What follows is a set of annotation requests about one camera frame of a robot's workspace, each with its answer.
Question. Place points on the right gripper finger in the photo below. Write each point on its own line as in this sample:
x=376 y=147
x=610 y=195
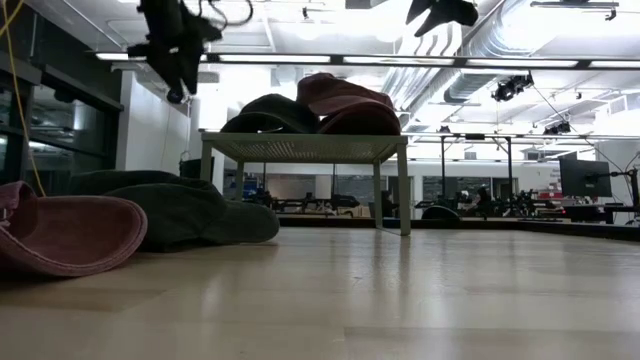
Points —
x=419 y=9
x=434 y=22

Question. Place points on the pale green mesh stand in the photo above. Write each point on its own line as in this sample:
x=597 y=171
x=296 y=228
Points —
x=300 y=147

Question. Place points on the background robot workbench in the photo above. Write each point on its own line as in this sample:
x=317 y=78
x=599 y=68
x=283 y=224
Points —
x=310 y=205

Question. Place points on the maroon baseball cap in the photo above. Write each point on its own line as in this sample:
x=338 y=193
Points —
x=335 y=92
x=75 y=235

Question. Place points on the black ceiling spotlight cluster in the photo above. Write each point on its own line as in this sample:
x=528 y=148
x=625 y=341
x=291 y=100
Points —
x=560 y=129
x=510 y=87

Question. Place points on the pink cloth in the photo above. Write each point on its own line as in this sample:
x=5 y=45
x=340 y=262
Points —
x=365 y=120

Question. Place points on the black computer monitor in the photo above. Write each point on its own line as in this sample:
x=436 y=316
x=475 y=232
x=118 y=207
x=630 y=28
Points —
x=585 y=177

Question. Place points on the dark grey baseball cap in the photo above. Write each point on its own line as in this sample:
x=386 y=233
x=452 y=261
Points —
x=190 y=215
x=275 y=115

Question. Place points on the black ceiling track fixture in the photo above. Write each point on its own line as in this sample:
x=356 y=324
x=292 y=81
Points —
x=575 y=4

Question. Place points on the black box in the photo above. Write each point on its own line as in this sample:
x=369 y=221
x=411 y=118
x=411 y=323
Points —
x=195 y=169

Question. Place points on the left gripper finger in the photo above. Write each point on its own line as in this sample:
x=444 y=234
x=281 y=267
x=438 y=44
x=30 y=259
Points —
x=169 y=70
x=191 y=65

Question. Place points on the black aluminium table frame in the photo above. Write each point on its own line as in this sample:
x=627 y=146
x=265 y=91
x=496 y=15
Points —
x=550 y=231

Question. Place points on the black round ceiling spotlight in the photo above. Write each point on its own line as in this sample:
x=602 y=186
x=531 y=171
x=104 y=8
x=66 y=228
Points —
x=176 y=99

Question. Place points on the long overhead light bar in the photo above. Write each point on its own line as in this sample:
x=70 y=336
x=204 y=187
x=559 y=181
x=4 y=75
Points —
x=337 y=60

